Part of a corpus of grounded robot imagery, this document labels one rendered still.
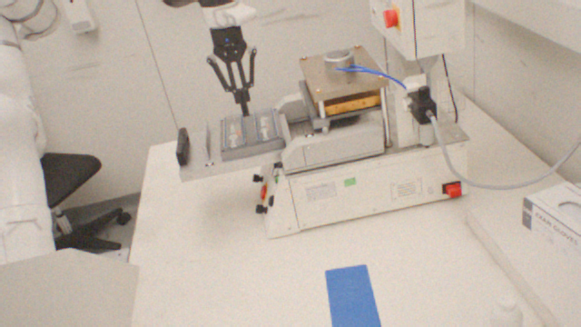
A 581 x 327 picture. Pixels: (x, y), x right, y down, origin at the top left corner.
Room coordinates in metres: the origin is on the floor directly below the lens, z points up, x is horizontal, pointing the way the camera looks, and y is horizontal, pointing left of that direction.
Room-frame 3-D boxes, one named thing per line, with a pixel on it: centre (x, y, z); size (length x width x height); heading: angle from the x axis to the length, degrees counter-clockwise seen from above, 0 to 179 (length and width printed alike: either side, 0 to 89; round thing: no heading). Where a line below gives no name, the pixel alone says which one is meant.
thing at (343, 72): (1.26, -0.21, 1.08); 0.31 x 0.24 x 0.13; 1
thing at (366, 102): (1.27, -0.17, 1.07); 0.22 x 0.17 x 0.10; 1
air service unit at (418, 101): (1.06, -0.31, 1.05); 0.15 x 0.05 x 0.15; 1
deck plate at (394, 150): (1.28, -0.21, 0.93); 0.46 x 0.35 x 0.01; 91
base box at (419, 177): (1.26, -0.17, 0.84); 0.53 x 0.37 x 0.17; 91
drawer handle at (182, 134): (1.27, 0.27, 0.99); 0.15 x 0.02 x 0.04; 1
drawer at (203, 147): (1.28, 0.13, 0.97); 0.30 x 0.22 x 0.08; 91
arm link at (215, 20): (1.26, 0.07, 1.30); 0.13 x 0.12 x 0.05; 0
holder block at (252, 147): (1.28, 0.09, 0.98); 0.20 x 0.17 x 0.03; 1
